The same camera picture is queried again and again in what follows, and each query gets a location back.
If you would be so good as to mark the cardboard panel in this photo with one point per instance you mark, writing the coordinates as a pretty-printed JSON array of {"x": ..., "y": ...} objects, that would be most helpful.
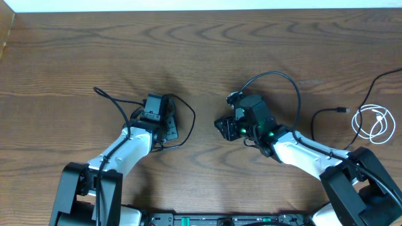
[{"x": 7, "y": 16}]

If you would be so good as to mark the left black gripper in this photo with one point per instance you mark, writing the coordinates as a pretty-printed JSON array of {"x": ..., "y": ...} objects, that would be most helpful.
[{"x": 174, "y": 135}]

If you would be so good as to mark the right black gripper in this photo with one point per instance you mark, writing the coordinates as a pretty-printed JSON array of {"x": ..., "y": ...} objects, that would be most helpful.
[{"x": 228, "y": 130}]

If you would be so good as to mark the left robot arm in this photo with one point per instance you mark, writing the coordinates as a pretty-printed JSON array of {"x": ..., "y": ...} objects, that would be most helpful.
[{"x": 90, "y": 193}]

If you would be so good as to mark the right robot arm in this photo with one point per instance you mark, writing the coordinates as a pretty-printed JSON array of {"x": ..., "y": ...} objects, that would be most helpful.
[{"x": 360, "y": 190}]

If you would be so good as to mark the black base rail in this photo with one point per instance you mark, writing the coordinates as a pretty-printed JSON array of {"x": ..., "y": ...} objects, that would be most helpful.
[{"x": 226, "y": 219}]

